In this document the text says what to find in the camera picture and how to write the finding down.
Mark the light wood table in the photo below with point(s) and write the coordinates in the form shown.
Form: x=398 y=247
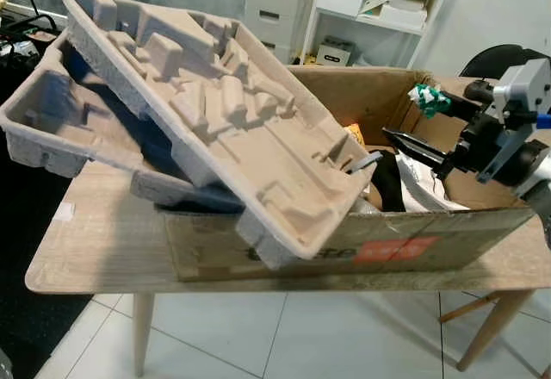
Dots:
x=103 y=250

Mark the small white sticker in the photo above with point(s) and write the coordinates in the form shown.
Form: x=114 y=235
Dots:
x=65 y=212

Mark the black equipment pile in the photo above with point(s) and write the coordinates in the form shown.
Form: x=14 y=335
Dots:
x=17 y=39

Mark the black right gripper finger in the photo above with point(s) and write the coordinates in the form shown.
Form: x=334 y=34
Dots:
x=473 y=96
x=422 y=151

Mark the moulded pulp tray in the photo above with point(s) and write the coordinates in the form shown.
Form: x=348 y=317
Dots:
x=215 y=95
x=52 y=112

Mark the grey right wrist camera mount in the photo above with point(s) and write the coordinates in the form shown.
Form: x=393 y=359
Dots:
x=525 y=86

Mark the stack of papers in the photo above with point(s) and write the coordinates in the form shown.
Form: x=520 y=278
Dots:
x=400 y=9

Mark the cardboard box red label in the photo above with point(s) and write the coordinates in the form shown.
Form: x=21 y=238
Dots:
x=465 y=241

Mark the green white wrapper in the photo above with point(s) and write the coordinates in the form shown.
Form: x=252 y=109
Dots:
x=430 y=102

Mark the white drawer cabinet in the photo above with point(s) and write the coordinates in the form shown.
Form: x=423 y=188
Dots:
x=271 y=9

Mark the white shelf unit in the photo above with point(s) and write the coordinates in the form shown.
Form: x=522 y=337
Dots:
x=362 y=19

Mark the yellow orange snack packet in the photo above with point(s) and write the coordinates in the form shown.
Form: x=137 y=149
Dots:
x=353 y=133

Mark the silver right arm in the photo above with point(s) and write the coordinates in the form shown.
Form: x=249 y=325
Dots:
x=534 y=172

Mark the black chair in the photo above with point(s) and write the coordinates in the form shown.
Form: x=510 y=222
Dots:
x=499 y=56

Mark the small white appliance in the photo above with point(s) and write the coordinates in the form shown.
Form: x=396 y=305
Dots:
x=334 y=53

